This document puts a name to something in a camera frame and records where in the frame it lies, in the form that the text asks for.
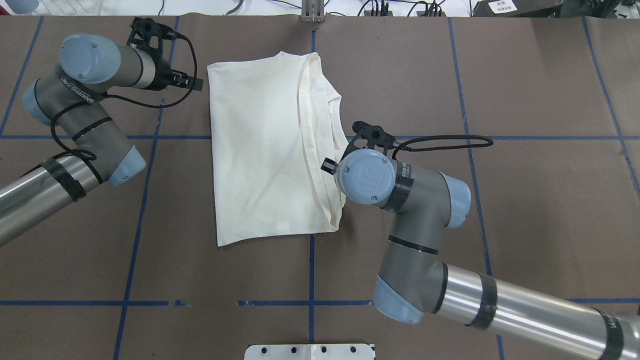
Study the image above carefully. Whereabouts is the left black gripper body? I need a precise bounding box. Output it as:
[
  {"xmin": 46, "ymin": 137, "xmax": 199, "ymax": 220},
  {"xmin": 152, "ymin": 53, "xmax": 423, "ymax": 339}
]
[{"xmin": 150, "ymin": 58, "xmax": 174, "ymax": 91}]

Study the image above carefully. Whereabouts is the cream long-sleeve cat shirt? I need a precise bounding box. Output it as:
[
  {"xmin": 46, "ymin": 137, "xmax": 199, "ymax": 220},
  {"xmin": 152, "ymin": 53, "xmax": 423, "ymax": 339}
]
[{"xmin": 206, "ymin": 51, "xmax": 348, "ymax": 247}]

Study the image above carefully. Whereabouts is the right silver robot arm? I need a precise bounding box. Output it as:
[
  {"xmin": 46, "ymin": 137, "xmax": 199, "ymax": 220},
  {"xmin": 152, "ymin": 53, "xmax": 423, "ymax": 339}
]
[{"xmin": 322, "ymin": 148, "xmax": 639, "ymax": 360}]

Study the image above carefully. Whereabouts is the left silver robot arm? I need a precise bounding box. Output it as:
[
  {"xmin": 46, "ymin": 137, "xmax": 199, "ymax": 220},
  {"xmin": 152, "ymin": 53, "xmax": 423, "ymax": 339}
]
[{"xmin": 0, "ymin": 33, "xmax": 203, "ymax": 245}]

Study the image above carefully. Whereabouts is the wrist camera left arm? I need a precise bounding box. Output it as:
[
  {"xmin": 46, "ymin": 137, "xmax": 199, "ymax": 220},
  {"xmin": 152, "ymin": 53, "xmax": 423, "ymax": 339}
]
[{"xmin": 126, "ymin": 17, "xmax": 179, "ymax": 52}]

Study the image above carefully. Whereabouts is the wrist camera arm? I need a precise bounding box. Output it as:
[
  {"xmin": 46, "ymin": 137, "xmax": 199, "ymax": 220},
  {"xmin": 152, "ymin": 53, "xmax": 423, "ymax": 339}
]
[
  {"xmin": 343, "ymin": 121, "xmax": 397, "ymax": 157},
  {"xmin": 126, "ymin": 17, "xmax": 179, "ymax": 52}
]

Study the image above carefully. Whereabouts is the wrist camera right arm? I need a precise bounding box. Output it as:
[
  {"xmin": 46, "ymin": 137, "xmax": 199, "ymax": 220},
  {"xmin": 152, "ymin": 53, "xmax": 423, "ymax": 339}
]
[{"xmin": 343, "ymin": 121, "xmax": 397, "ymax": 157}]

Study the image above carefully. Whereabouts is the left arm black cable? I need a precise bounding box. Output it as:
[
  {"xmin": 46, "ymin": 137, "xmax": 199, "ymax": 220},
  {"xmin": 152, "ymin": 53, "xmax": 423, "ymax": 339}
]
[{"xmin": 50, "ymin": 32, "xmax": 198, "ymax": 161}]

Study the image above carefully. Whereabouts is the aluminium frame post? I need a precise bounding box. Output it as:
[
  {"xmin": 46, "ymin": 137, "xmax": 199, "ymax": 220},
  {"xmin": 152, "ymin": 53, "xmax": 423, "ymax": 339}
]
[{"xmin": 301, "ymin": 0, "xmax": 326, "ymax": 24}]

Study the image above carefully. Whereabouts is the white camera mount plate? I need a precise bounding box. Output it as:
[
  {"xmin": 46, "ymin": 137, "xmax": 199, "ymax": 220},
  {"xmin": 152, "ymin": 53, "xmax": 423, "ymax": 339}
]
[{"xmin": 243, "ymin": 342, "xmax": 377, "ymax": 360}]

